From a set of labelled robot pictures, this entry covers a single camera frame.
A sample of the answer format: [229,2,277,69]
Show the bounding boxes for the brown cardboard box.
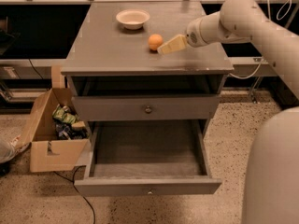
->
[16,64,92,174]

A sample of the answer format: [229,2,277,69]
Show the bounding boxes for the open grey lower drawer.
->
[75,120,221,196]

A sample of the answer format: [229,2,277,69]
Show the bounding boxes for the white plastic bag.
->
[0,135,29,163]

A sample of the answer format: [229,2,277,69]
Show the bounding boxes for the green snack bag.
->
[52,105,79,124]

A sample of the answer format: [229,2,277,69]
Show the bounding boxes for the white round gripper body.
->
[186,18,207,48]

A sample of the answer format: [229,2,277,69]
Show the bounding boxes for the dark blue snack bag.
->
[55,123,88,140]

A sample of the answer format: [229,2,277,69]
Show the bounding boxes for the white paper bowl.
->
[116,9,150,30]

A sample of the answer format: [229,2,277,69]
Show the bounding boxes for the grey wooden drawer cabinet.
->
[61,0,235,138]

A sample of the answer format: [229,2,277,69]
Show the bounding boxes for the orange fruit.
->
[148,34,164,50]

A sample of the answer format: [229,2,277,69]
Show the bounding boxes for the closed grey middle drawer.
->
[72,95,220,121]

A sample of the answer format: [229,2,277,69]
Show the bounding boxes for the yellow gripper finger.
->
[157,35,187,55]

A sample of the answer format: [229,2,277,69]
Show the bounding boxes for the white hanging cable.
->
[229,0,293,80]

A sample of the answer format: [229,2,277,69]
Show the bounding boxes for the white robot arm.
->
[158,0,299,224]

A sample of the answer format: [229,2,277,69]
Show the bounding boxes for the black floor cable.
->
[53,165,97,224]

